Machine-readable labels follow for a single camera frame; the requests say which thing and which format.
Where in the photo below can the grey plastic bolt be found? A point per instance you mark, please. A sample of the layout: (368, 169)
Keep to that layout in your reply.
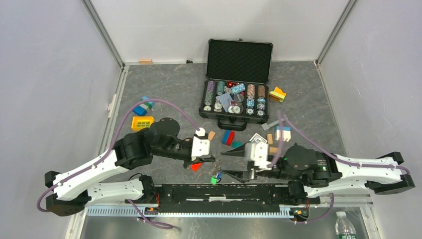
(266, 126)

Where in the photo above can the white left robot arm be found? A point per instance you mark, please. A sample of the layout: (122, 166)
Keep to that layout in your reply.
(84, 186)

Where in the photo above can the yellow orange brick pile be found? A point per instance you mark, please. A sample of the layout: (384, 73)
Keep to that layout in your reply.
(277, 94)

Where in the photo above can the plastic water bottle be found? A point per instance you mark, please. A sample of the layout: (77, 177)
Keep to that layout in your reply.
(344, 228)

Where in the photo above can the teal flat piece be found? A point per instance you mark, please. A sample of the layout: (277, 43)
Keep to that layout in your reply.
(236, 144)

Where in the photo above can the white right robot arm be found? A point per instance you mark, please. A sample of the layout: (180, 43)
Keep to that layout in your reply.
(311, 173)

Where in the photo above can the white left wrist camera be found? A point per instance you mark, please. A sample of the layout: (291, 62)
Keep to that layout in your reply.
(201, 145)

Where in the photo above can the blue red brick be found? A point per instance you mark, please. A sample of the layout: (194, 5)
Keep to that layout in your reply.
(228, 137)

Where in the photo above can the blue playing card box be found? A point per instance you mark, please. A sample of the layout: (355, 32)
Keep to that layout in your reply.
(257, 138)

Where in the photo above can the blue white brick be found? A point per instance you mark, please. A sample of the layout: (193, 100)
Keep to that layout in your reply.
(283, 133)

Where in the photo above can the wooden block on ledge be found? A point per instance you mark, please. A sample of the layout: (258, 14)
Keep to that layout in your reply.
(145, 61)

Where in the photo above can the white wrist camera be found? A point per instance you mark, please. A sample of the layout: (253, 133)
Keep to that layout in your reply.
(201, 145)
(258, 154)

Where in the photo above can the orange flat block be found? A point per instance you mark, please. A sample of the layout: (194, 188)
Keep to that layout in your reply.
(211, 135)

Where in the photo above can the blue grey green brick stack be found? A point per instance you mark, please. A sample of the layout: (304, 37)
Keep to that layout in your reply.
(143, 109)

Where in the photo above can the black poker chip case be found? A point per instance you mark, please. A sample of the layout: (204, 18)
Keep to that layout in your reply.
(235, 91)

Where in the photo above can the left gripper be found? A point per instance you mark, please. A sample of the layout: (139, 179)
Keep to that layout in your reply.
(197, 160)

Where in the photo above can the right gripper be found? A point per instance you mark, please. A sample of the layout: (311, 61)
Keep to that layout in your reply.
(242, 176)

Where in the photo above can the yellow window brick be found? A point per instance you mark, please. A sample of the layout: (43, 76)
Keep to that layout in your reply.
(140, 122)

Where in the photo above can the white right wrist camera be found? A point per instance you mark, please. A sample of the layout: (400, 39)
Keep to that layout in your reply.
(258, 154)

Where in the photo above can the orange wooden block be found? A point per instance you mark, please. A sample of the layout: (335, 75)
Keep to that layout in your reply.
(273, 150)

